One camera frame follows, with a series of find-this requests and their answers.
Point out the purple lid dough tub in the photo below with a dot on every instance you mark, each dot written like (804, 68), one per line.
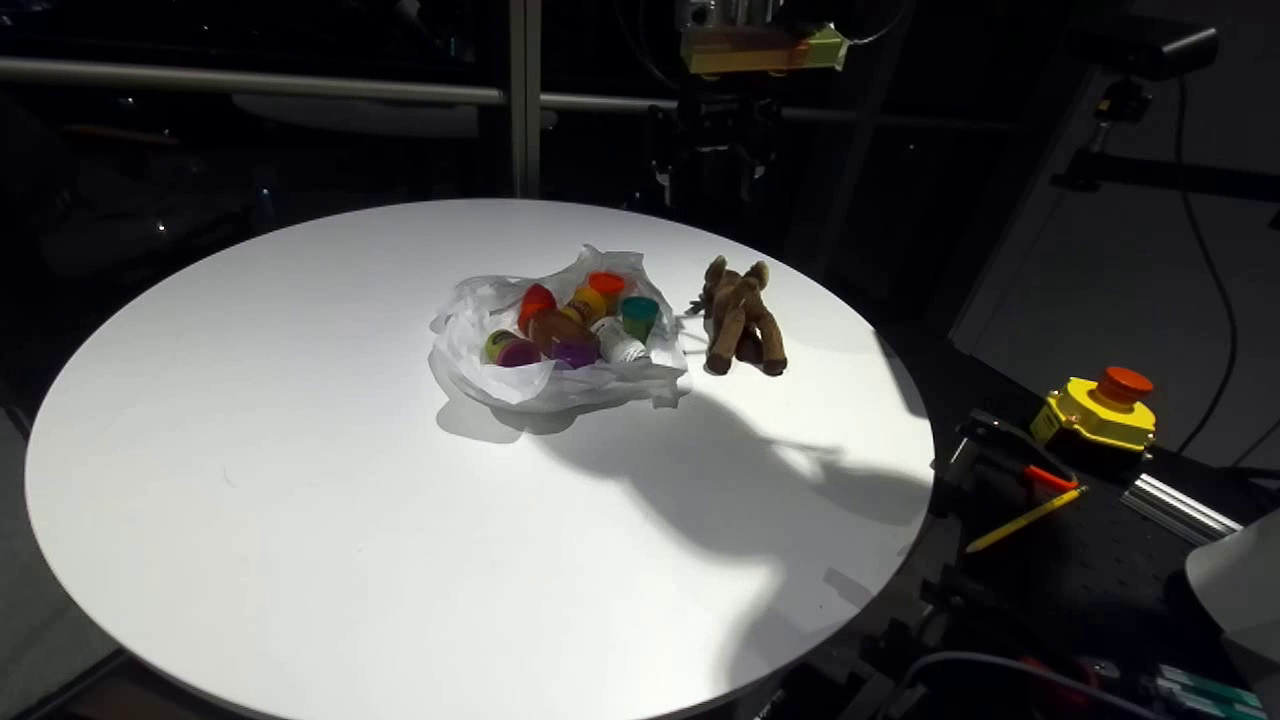
(506, 351)

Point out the orange black clamp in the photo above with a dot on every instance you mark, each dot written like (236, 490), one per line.
(1046, 478)

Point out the teal lid dough tub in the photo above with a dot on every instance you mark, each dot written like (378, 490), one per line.
(643, 314)

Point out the aluminium extrusion rail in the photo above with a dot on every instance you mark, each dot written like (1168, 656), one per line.
(1173, 507)

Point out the brown cylinder toy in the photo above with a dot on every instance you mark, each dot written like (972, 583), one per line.
(565, 328)

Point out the brown plush toy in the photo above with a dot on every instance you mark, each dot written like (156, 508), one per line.
(743, 324)

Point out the black camera on stand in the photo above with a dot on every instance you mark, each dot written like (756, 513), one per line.
(1147, 44)

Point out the white plastic bag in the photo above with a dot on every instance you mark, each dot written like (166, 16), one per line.
(533, 387)

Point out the yellow pencil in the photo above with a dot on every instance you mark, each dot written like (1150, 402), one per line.
(1027, 523)

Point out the orange lid dough tub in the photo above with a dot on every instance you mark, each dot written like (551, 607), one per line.
(606, 285)

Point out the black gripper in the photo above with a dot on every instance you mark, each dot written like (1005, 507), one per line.
(724, 132)

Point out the metal window frame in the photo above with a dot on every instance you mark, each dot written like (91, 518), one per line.
(525, 106)

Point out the yellow emergency stop button box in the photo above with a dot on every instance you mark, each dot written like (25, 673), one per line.
(1100, 414)

